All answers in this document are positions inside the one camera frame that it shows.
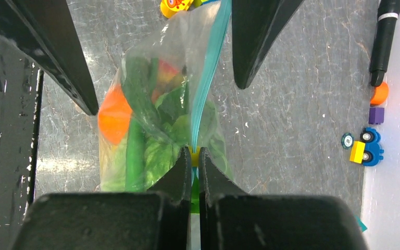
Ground thin green toy pepper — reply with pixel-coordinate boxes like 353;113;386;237
125;118;145;192

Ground orange toy fruit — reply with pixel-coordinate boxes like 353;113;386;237
97;84;132;145

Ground green toy cabbage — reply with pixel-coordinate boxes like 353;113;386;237
98;56;231;192

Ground black microphone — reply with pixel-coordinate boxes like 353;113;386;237
369;0;400;87

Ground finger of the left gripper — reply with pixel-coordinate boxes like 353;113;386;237
0;0;99;116
232;0;303;90

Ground blue toy car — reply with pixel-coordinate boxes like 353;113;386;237
360;127;384;167

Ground clear zip top bag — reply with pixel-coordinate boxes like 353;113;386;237
97;1;233;192

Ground teal and wood cubes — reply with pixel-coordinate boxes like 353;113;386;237
355;216;368;232

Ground purple toy block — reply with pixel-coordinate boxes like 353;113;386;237
368;107;385;125

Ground green white toy block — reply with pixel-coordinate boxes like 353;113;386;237
190;176;201;250

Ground small round token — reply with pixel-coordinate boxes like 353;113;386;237
341;132;354;149

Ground tiny yellow zipper slider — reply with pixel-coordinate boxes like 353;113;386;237
189;146;201;167

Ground orange yellow small toy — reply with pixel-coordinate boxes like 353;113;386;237
160;0;193;18

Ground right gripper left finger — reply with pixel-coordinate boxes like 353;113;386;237
11;147;192;249

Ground yellow toy block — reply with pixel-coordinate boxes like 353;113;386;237
349;141;366;164

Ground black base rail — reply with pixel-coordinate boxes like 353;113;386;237
0;38;44;249

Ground orange toy block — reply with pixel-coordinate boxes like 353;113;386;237
370;82;389;106

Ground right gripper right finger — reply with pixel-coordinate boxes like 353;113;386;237
198;147;367;249

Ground red toy apple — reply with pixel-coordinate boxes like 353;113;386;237
151;59;185;104

